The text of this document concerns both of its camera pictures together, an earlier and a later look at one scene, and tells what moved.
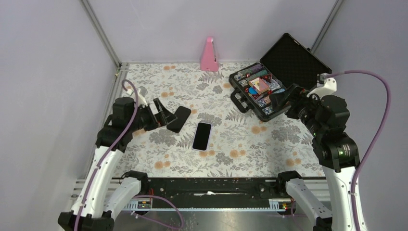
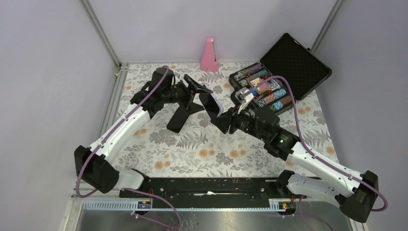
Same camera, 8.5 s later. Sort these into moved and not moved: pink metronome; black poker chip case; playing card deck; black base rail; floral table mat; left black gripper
Moved: left black gripper
Not moved: black poker chip case; floral table mat; pink metronome; black base rail; playing card deck
